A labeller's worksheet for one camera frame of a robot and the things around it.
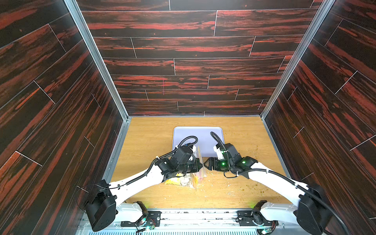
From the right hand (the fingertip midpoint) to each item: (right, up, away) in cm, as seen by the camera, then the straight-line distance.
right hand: (210, 163), depth 83 cm
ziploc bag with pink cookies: (-7, -10, 0) cm, 12 cm away
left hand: (-4, 0, -8) cm, 9 cm away
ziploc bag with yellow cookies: (-16, -10, 0) cm, 19 cm away
